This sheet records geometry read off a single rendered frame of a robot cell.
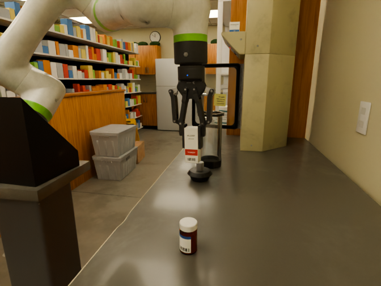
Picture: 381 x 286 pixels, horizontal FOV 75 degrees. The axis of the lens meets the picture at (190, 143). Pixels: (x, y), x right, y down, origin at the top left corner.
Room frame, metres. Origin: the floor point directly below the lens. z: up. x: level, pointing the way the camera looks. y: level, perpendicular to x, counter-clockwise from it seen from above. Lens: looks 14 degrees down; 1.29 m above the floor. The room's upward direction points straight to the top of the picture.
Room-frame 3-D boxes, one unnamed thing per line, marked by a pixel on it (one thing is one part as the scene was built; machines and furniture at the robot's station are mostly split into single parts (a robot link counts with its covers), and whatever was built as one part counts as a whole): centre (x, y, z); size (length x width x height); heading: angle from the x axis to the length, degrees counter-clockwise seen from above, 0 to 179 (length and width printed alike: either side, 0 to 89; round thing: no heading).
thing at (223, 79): (1.59, -0.15, 1.19); 0.30 x 0.01 x 0.40; 71
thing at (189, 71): (0.72, 0.00, 1.29); 0.08 x 0.07 x 0.09; 74
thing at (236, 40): (1.40, -0.23, 1.46); 0.32 x 0.11 x 0.10; 169
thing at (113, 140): (3.33, 1.04, 0.49); 0.60 x 0.42 x 0.33; 169
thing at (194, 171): (0.85, -0.03, 0.97); 0.09 x 0.09 x 0.07
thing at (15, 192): (0.93, 0.64, 0.92); 0.32 x 0.32 x 0.04; 81
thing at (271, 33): (1.36, -0.41, 1.33); 0.32 x 0.25 x 0.77; 169
